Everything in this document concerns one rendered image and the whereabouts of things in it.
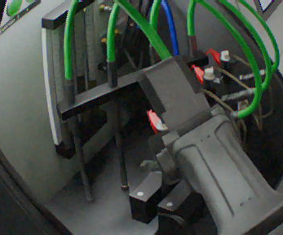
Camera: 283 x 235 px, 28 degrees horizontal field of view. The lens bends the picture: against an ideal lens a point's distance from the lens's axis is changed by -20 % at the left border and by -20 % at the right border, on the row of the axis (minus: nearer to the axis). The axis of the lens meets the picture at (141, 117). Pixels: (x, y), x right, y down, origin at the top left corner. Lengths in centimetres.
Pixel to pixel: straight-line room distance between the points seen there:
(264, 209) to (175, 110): 37
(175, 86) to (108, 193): 75
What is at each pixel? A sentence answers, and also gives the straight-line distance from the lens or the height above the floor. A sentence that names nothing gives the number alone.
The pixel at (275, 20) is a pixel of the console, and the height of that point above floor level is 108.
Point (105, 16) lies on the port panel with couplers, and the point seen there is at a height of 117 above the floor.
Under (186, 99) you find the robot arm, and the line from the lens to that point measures 71.
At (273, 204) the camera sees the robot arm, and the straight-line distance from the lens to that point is 35.
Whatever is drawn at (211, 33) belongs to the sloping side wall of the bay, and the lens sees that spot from 137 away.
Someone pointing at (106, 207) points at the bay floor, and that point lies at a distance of 140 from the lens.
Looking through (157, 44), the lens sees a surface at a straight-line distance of 85.
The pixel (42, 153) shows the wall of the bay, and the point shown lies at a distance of 135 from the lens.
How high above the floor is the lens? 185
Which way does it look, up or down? 39 degrees down
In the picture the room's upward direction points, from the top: 5 degrees counter-clockwise
